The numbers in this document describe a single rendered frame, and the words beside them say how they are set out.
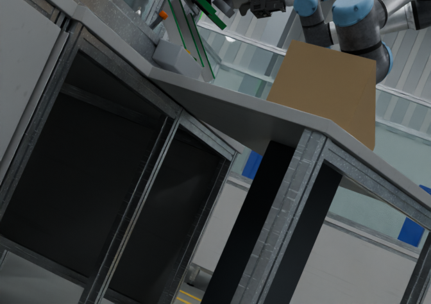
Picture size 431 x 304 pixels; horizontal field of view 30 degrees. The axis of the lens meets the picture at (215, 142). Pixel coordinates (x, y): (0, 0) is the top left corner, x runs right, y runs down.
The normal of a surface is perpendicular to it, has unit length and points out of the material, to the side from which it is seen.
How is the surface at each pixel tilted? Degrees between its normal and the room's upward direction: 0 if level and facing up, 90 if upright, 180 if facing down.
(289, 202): 90
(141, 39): 90
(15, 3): 90
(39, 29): 90
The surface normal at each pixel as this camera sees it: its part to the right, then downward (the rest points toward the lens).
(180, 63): 0.89, 0.36
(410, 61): -0.26, -0.20
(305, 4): -0.29, 0.46
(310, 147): -0.55, -0.30
